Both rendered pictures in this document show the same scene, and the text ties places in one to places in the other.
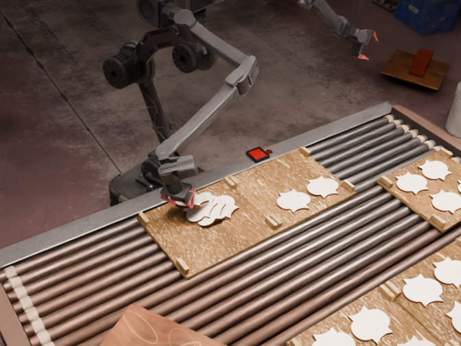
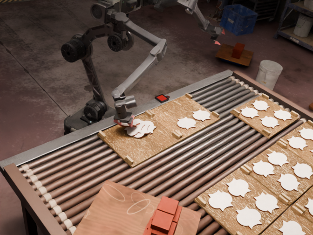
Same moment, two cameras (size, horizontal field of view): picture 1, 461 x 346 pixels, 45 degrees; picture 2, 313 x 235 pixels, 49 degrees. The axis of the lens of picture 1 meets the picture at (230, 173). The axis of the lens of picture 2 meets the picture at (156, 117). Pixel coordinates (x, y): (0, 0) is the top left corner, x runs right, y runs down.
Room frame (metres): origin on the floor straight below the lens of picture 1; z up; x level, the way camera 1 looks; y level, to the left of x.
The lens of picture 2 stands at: (-0.17, 0.25, 2.38)
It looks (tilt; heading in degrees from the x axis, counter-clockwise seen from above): 37 degrees down; 351
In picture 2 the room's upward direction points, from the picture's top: 10 degrees clockwise
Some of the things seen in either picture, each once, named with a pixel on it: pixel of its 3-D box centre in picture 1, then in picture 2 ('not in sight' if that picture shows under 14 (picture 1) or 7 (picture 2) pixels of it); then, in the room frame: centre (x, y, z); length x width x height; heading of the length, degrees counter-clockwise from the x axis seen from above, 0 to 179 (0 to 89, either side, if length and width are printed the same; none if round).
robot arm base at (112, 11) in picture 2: (172, 14); (112, 15); (2.14, 0.29, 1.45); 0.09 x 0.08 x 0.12; 146
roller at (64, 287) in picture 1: (256, 203); (165, 125); (1.67, -0.12, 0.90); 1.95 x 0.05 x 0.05; 128
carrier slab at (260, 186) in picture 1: (290, 187); (183, 115); (1.75, -0.25, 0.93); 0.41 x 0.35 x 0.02; 129
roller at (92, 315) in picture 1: (280, 226); (180, 137); (1.55, -0.21, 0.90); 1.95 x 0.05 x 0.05; 128
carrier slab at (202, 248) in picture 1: (207, 225); (139, 137); (1.49, 0.07, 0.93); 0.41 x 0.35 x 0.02; 129
